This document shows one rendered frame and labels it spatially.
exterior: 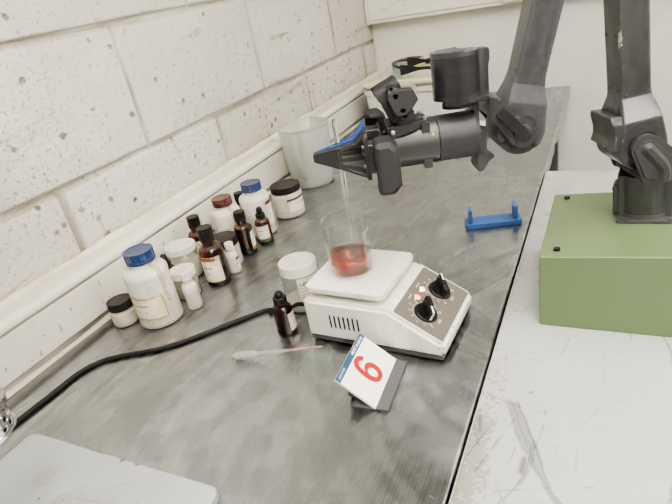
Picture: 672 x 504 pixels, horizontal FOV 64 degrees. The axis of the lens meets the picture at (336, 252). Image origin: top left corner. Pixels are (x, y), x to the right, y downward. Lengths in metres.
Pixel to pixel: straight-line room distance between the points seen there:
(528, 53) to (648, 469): 0.45
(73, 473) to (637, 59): 0.80
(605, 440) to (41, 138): 0.88
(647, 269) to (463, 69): 0.31
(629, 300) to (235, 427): 0.50
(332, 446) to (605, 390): 0.31
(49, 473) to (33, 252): 0.37
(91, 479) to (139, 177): 0.60
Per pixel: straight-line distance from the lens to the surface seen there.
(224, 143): 1.32
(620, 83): 0.74
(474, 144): 0.69
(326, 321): 0.75
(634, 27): 0.74
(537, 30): 0.70
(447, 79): 0.67
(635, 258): 0.72
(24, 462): 0.78
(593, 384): 0.69
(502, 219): 1.04
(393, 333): 0.71
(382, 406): 0.66
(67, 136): 1.02
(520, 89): 0.69
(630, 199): 0.80
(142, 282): 0.89
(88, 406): 0.83
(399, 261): 0.76
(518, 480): 0.59
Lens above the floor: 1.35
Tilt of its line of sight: 26 degrees down
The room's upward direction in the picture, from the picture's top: 11 degrees counter-clockwise
